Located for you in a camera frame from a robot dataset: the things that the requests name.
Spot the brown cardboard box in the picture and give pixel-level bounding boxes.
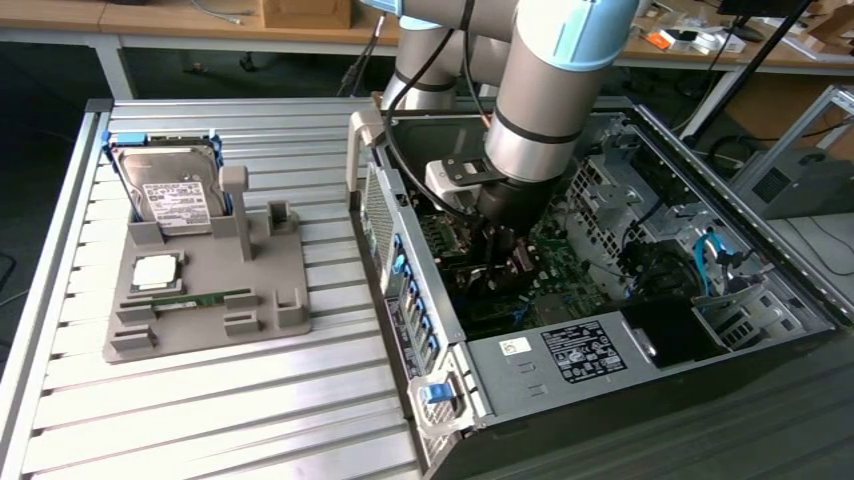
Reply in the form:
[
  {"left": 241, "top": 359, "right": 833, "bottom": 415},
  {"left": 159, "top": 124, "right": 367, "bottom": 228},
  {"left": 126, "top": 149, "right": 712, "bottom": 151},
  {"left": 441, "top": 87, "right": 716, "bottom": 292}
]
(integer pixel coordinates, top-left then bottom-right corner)
[{"left": 258, "top": 0, "right": 354, "bottom": 30}]

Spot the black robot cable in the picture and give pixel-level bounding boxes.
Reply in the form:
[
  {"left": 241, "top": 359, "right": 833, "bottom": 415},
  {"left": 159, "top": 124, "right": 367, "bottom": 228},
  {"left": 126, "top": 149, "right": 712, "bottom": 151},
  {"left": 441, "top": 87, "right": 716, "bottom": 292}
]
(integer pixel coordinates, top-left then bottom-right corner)
[{"left": 385, "top": 19, "right": 484, "bottom": 221}]

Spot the grey computer tower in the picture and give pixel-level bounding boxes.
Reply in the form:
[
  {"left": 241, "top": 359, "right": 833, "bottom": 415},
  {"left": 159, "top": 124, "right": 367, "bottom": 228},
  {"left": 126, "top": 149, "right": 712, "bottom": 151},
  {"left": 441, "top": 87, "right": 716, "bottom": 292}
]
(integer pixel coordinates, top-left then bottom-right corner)
[{"left": 730, "top": 147, "right": 854, "bottom": 221}]

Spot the silver chipset heatsink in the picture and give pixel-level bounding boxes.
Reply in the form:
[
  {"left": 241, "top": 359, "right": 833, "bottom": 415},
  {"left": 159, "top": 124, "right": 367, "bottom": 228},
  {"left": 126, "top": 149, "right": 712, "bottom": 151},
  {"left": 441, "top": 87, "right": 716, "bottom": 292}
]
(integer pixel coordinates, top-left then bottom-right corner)
[{"left": 533, "top": 295, "right": 577, "bottom": 326}]

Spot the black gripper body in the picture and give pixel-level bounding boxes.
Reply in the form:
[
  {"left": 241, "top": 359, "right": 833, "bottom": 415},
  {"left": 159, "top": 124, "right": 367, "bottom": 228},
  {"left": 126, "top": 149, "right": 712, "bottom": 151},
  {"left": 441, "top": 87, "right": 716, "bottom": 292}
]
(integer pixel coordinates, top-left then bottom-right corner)
[{"left": 474, "top": 174, "right": 561, "bottom": 235}]

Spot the light blue wire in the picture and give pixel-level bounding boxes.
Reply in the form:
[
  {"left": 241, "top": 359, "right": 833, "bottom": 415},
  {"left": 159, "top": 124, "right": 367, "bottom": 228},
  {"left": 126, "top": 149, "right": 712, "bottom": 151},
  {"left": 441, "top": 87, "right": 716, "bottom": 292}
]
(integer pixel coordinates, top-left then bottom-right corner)
[{"left": 693, "top": 227, "right": 740, "bottom": 297}]

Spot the grey power supply unit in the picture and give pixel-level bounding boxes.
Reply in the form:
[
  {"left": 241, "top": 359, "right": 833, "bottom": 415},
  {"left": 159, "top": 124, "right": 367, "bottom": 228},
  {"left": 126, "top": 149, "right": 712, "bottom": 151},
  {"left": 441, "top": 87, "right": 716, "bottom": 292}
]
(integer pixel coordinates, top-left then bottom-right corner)
[{"left": 466, "top": 312, "right": 662, "bottom": 431}]

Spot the black slanted pole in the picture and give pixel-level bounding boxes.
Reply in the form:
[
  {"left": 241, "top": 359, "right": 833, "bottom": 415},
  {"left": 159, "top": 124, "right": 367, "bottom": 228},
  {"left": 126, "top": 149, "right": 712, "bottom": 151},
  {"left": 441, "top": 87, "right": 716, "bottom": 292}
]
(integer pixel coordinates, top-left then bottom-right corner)
[{"left": 678, "top": 0, "right": 821, "bottom": 149}]

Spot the silver CPU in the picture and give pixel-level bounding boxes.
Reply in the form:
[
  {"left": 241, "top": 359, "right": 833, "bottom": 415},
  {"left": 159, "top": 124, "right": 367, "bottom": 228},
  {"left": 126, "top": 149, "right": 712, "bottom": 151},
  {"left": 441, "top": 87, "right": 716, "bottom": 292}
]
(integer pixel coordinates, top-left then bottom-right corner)
[{"left": 130, "top": 254, "right": 181, "bottom": 291}]

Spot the white box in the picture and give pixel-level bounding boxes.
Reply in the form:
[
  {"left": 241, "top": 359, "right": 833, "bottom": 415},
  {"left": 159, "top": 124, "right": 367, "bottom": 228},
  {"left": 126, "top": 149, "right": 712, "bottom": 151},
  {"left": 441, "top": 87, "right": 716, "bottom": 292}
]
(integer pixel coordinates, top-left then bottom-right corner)
[{"left": 693, "top": 30, "right": 748, "bottom": 55}]

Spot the wooden desk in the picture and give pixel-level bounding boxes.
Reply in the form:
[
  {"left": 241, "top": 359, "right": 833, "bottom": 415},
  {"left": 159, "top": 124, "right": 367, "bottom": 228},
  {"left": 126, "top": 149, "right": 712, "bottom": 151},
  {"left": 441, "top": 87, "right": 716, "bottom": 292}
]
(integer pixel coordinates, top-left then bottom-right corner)
[
  {"left": 0, "top": 0, "right": 402, "bottom": 99},
  {"left": 613, "top": 0, "right": 854, "bottom": 146}
]

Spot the metal disk bay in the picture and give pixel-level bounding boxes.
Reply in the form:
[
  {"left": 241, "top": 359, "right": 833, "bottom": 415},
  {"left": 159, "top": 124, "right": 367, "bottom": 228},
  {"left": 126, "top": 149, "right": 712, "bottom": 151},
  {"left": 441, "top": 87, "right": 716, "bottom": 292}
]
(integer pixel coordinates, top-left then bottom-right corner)
[{"left": 690, "top": 279, "right": 813, "bottom": 354}]

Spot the black wire bundle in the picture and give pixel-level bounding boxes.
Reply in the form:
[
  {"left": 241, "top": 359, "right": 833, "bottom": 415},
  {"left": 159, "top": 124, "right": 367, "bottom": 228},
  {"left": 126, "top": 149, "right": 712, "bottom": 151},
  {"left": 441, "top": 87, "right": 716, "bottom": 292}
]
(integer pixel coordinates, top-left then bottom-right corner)
[{"left": 617, "top": 239, "right": 700, "bottom": 301}]

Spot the aluminium profile frame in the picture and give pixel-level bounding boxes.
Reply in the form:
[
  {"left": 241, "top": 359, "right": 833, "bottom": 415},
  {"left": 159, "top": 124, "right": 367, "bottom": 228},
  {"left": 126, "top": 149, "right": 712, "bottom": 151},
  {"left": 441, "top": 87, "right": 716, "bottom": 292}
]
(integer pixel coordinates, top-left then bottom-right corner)
[{"left": 730, "top": 83, "right": 854, "bottom": 191}]

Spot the graphics card with metal bracket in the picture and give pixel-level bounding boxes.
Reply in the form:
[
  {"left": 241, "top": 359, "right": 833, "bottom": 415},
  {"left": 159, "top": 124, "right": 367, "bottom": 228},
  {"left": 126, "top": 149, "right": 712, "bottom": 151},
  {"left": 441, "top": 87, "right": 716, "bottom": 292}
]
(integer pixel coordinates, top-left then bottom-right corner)
[{"left": 452, "top": 242, "right": 540, "bottom": 301}]

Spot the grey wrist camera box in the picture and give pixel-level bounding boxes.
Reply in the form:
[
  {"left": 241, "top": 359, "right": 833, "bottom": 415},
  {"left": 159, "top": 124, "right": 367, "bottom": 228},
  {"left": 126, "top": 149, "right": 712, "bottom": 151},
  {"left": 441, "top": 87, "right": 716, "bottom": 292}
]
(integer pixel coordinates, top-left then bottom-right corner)
[{"left": 425, "top": 158, "right": 509, "bottom": 201}]

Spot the orange and black box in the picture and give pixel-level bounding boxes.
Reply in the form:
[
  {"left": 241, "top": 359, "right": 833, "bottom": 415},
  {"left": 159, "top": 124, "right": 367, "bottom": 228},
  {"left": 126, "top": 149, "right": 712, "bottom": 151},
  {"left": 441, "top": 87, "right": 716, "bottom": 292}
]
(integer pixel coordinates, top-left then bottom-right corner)
[{"left": 650, "top": 28, "right": 697, "bottom": 51}]

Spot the green motherboard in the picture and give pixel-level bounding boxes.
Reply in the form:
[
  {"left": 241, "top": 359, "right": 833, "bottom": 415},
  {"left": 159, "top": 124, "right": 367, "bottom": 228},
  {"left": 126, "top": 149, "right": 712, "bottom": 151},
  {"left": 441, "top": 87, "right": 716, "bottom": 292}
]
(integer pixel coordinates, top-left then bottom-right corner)
[{"left": 417, "top": 187, "right": 620, "bottom": 341}]

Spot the grey plastic parts rack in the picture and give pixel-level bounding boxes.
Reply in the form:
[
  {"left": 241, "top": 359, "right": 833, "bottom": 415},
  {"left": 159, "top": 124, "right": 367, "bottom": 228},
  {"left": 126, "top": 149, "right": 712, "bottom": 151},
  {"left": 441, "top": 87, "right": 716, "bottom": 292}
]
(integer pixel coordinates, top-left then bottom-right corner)
[{"left": 101, "top": 164, "right": 315, "bottom": 365}]

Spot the black monitor stand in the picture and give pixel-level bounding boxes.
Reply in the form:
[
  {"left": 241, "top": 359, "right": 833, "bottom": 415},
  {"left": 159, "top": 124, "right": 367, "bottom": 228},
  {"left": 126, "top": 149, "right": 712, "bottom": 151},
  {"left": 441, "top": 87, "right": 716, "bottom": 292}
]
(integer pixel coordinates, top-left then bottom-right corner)
[{"left": 717, "top": 0, "right": 769, "bottom": 44}]

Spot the open black PC case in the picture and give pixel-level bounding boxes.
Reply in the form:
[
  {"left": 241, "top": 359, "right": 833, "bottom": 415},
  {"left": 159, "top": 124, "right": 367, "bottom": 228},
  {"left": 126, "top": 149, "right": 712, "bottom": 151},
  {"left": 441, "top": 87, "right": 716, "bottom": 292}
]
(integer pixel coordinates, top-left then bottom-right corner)
[{"left": 346, "top": 97, "right": 844, "bottom": 480}]

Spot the brown cardboard piece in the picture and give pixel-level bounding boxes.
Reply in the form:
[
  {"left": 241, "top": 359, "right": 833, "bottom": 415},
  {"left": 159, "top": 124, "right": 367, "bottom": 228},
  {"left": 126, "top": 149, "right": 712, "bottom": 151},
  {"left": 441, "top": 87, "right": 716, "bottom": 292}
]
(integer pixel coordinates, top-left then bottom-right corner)
[{"left": 806, "top": 0, "right": 854, "bottom": 49}]

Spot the metal drive cage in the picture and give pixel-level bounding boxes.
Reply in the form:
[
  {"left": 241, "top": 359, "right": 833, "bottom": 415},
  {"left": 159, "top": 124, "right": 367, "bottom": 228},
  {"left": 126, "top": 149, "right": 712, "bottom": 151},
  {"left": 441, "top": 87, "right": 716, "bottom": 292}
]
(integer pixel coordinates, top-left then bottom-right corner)
[{"left": 565, "top": 144, "right": 676, "bottom": 301}]

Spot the grey cable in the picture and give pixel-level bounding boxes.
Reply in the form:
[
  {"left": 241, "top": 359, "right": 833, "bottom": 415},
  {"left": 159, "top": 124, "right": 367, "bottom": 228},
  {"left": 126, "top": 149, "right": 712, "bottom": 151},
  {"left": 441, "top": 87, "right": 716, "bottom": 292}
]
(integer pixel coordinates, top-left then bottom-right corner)
[{"left": 190, "top": 0, "right": 259, "bottom": 26}]

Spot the green RAM stick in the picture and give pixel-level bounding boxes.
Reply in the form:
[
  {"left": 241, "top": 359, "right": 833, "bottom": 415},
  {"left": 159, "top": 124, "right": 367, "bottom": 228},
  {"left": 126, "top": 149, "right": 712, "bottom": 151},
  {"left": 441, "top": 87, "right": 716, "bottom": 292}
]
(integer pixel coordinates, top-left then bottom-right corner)
[{"left": 143, "top": 291, "right": 233, "bottom": 309}]

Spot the hard disk with blue bracket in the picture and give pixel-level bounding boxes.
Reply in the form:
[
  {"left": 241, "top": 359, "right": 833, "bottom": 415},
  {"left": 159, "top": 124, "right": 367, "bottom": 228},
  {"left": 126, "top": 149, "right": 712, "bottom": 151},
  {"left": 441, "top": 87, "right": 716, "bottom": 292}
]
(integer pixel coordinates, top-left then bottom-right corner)
[{"left": 101, "top": 128, "right": 233, "bottom": 236}]

